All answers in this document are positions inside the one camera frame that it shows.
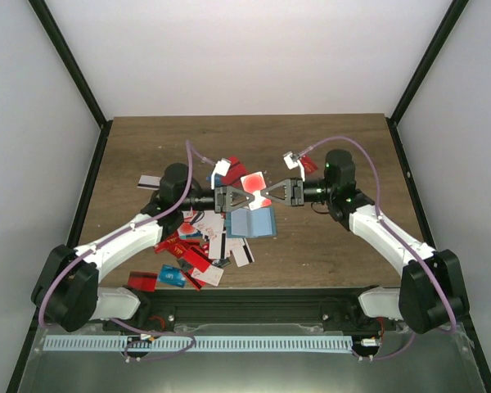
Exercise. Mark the red card far right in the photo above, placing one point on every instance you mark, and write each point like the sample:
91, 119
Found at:
308, 165

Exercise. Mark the teal card holder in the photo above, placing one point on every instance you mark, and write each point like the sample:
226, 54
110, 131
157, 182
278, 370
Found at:
245, 223

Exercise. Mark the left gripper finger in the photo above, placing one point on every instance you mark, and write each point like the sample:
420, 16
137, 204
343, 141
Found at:
238, 194
240, 203

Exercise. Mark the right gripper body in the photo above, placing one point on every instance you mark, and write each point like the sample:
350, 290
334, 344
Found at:
297, 191

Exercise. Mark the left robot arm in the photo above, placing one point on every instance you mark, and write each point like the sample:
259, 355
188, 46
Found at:
68, 291

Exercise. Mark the red card in pile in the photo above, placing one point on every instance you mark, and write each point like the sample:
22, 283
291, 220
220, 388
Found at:
194, 258

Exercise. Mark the white card red circle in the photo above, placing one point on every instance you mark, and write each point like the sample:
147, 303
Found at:
254, 183

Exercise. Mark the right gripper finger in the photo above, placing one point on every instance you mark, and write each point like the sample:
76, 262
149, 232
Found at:
279, 187
285, 200

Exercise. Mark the white magnetic stripe card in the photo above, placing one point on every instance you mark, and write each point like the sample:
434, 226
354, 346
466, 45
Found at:
242, 253

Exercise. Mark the blue card bottom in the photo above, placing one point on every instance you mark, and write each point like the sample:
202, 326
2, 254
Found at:
172, 276

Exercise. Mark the large white card pile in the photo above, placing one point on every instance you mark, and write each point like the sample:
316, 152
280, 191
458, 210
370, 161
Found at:
209, 224

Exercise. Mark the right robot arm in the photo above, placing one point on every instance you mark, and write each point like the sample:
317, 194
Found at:
432, 290

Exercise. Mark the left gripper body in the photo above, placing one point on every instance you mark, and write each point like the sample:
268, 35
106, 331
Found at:
220, 203

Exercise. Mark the light blue slotted rail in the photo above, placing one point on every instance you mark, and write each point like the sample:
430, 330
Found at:
234, 344

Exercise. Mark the white card bottom centre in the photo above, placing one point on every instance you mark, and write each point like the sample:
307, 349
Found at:
212, 275

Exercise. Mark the black aluminium frame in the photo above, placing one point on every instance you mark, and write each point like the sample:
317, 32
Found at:
240, 306

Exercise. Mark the white striped card left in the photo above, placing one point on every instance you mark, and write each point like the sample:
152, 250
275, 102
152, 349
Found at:
149, 182

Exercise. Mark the dark red striped card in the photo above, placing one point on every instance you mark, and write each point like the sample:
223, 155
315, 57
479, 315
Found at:
142, 281

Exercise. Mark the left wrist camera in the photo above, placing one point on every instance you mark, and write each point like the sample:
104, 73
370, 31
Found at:
221, 167

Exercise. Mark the red magnetic stripe card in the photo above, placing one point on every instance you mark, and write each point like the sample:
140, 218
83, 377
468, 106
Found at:
234, 174

